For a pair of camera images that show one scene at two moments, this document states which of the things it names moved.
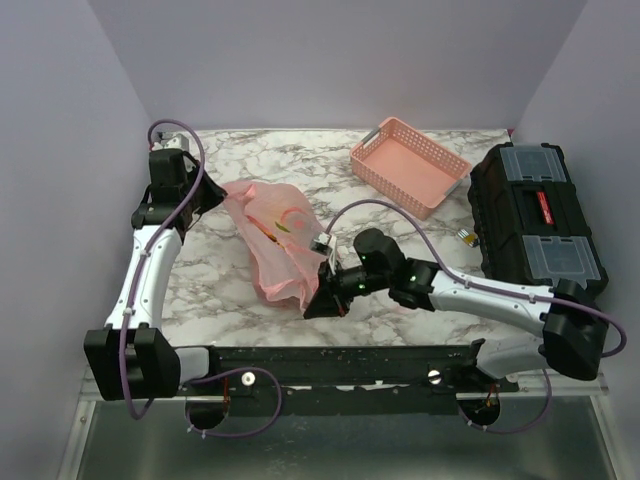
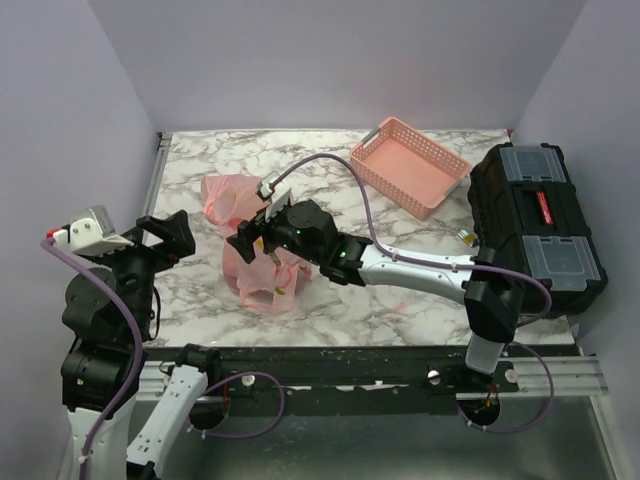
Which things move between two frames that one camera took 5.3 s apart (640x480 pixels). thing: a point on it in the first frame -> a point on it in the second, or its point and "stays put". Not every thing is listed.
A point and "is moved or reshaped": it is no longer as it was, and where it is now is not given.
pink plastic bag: [278, 224] is moved or reshaped
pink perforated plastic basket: [414, 170] stays put
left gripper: [216, 194] -> [179, 243]
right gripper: [329, 301] -> [243, 241]
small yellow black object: [469, 238] stays put
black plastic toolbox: [528, 222] stays put
